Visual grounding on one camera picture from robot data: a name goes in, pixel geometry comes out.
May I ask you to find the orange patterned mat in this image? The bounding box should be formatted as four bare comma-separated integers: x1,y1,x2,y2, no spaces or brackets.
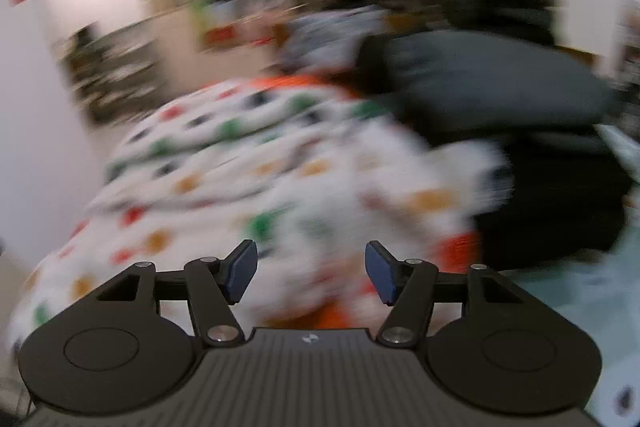
247,73,483,332

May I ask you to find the white fluffy polka-dot garment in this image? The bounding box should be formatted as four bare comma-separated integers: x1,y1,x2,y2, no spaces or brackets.
5,76,513,353

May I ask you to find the dark grey garment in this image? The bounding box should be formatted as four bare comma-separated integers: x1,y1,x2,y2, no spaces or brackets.
356,28,618,145

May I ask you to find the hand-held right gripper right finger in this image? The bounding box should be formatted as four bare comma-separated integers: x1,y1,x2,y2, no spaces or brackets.
364,241,526,348

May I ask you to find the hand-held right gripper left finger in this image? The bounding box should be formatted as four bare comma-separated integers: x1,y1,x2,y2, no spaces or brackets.
95,239,259,348

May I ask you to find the grey fluffy cloth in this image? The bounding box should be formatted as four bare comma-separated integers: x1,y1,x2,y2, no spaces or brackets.
277,6,388,74

